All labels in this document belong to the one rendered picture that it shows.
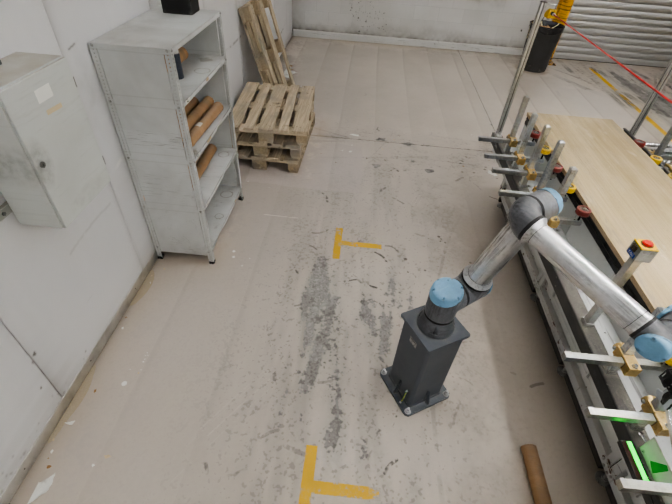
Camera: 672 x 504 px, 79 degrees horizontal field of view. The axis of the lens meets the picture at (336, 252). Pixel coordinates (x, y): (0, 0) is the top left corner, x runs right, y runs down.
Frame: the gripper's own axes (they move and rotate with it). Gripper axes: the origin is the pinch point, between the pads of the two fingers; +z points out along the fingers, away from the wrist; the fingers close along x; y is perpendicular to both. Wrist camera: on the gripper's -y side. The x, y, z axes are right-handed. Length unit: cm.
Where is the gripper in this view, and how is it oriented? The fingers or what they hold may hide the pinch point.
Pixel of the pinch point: (664, 409)
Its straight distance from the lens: 186.4
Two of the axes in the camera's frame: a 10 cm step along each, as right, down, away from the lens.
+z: -0.5, 7.4, 6.7
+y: 0.8, -6.7, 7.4
